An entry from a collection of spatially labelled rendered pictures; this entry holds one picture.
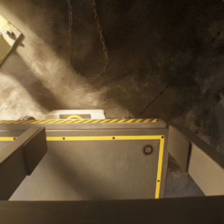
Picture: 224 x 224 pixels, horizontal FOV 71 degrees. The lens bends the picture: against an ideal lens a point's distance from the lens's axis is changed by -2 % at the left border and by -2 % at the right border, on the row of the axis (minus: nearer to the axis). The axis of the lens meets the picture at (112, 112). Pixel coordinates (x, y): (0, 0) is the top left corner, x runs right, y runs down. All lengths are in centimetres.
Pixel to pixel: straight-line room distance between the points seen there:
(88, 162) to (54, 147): 12
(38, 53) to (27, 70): 10
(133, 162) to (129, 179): 7
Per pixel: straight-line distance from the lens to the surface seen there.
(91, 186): 63
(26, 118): 81
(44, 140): 17
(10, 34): 90
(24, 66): 90
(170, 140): 17
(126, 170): 59
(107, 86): 81
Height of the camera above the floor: 80
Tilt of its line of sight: 75 degrees down
